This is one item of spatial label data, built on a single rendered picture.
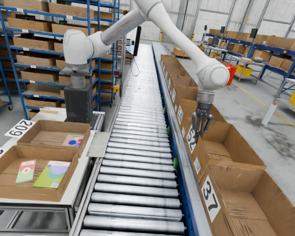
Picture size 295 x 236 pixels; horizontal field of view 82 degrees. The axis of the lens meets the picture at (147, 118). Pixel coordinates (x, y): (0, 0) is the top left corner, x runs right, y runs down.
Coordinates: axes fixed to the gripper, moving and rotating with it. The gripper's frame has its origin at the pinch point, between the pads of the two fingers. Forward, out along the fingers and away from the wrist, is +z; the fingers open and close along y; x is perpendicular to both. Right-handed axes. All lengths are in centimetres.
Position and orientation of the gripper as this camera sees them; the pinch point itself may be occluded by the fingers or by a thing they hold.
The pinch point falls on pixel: (198, 137)
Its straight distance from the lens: 102.3
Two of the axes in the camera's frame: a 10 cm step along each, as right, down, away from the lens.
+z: -1.2, 9.8, 1.7
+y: -9.9, -1.1, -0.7
